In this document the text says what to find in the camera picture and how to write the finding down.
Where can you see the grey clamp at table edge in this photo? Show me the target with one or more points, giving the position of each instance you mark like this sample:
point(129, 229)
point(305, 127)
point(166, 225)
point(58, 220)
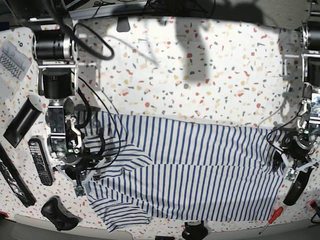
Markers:
point(123, 24)

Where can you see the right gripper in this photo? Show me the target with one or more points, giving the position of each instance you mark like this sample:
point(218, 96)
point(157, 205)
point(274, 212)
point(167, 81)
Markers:
point(80, 177)

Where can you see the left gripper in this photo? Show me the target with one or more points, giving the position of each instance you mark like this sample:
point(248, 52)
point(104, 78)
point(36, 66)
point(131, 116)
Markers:
point(288, 165)

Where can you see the blue white striped t-shirt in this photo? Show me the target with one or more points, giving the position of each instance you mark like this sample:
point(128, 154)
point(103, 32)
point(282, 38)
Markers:
point(164, 168)

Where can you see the black tv remote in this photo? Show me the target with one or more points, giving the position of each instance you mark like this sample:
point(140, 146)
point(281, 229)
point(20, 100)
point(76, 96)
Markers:
point(40, 161)

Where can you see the black curved handle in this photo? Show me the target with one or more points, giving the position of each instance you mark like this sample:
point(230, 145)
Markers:
point(298, 187)

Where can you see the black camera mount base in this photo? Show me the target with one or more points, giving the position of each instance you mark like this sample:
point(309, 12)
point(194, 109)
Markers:
point(194, 230)

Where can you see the black game controller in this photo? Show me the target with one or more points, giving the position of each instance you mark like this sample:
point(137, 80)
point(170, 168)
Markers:
point(53, 213)

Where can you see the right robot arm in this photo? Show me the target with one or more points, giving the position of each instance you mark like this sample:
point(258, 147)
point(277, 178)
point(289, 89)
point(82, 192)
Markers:
point(55, 48)

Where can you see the small red black clip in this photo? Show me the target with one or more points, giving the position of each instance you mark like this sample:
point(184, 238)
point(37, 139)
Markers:
point(313, 204)

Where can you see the clear plastic screw box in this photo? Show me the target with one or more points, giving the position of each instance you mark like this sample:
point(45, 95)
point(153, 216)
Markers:
point(14, 66)

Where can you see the long black flat bar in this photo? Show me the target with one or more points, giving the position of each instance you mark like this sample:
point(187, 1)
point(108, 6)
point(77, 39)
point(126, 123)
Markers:
point(14, 180)

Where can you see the black cylinder speaker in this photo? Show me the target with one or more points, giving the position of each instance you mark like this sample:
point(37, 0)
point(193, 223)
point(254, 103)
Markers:
point(24, 120)

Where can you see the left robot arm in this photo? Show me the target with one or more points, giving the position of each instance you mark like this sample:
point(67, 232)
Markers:
point(298, 137)

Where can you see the red handled screwdriver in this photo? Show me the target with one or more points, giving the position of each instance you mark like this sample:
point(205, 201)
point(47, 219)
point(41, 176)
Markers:
point(274, 216)

